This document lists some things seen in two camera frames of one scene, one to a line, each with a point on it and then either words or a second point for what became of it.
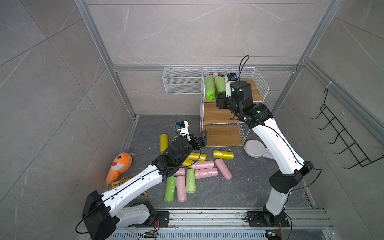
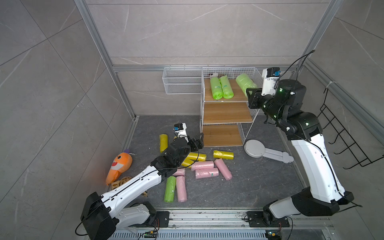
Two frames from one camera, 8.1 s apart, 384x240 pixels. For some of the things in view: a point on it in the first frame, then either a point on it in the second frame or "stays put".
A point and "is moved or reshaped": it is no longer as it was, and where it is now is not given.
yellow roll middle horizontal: [195, 156] stays put
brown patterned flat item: [116, 183] stays put
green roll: [220, 82] is moved or reshaped
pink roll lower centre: [206, 173] stays put
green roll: [209, 87] is moved or reshaped
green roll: [191, 181] is moved or reshaped
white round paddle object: [256, 148] stays put
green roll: [170, 189] stays put
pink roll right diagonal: [225, 171] stays put
